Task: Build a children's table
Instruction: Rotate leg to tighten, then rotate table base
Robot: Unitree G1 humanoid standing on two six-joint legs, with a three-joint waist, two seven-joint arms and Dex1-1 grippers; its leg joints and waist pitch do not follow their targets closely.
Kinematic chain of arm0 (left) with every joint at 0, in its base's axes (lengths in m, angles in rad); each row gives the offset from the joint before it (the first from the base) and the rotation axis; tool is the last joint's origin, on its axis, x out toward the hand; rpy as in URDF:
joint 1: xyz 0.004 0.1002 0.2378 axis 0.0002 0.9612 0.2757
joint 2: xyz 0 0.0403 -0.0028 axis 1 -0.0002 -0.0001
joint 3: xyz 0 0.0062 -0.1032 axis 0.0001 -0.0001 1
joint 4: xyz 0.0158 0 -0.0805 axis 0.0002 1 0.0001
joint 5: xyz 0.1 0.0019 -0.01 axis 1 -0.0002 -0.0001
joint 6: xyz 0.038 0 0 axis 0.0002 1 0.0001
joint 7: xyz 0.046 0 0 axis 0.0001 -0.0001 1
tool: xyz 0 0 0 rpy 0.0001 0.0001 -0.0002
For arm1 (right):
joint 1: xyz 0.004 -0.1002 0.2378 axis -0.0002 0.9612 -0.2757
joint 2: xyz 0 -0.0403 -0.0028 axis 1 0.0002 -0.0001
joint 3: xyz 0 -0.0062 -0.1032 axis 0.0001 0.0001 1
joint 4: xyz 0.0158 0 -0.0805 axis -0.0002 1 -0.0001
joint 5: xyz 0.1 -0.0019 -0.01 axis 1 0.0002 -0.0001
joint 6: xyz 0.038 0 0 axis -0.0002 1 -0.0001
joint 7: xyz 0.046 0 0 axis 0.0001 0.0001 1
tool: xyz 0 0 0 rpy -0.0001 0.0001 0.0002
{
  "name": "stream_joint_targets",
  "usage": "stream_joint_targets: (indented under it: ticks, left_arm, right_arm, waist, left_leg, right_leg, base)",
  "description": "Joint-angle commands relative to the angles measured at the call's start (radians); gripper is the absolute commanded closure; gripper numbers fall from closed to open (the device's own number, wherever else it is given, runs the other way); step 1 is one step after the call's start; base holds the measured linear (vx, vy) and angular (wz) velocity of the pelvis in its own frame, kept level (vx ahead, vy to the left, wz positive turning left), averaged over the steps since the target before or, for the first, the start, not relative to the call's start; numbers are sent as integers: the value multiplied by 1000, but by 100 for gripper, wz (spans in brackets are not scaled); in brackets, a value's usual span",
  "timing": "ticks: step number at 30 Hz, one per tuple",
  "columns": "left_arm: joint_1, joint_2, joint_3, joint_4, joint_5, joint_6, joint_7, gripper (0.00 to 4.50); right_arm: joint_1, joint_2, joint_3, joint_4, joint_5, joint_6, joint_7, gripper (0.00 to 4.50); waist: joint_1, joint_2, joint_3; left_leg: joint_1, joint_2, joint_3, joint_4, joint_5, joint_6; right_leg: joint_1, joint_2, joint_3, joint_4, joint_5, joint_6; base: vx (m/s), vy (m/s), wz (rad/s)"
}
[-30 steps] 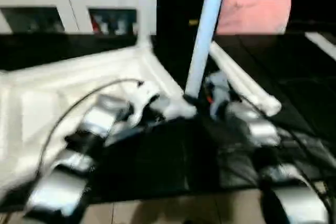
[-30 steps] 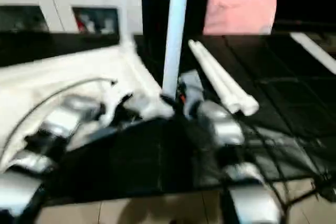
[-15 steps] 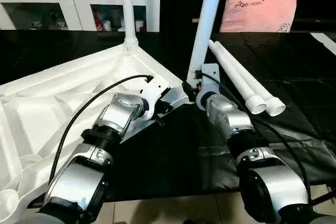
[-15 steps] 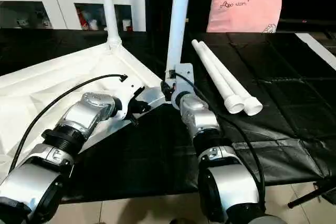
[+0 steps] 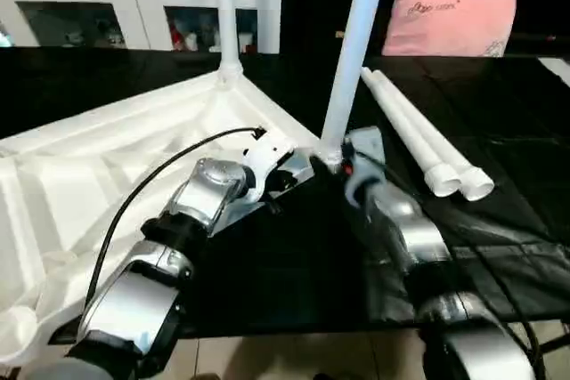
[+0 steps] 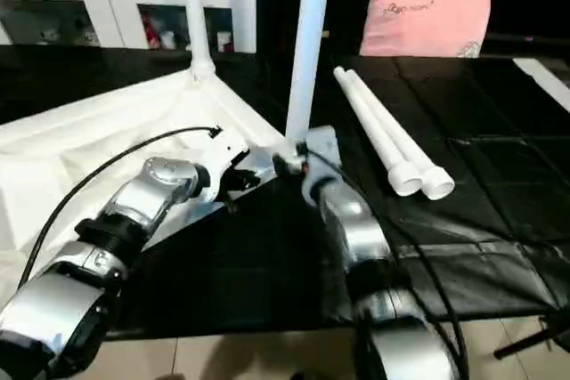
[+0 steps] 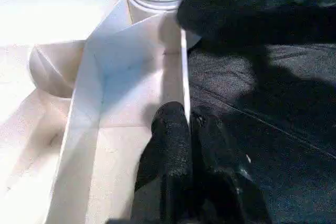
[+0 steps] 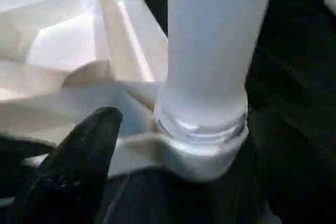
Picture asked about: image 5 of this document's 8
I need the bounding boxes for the white plastic table top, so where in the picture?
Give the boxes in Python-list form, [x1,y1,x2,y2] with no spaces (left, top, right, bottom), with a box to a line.
[0,64,344,368]

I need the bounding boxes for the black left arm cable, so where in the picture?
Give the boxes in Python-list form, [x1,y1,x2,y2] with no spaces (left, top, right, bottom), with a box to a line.
[80,126,268,338]

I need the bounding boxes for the black metal stand leg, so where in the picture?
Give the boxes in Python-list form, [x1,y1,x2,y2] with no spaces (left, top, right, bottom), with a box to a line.
[534,331,570,356]

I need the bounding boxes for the white plastic table leg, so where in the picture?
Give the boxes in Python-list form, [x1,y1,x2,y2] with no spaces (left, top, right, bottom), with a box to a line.
[360,68,462,198]
[318,0,393,174]
[371,70,496,203]
[216,0,243,89]

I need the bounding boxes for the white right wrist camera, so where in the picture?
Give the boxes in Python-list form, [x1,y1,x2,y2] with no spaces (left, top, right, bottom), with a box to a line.
[342,126,386,178]

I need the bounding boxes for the pink pillow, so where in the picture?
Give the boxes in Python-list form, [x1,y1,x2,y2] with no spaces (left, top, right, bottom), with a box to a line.
[381,0,520,59]

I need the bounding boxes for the black work mat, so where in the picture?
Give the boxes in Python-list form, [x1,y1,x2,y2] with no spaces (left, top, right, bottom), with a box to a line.
[0,42,570,345]

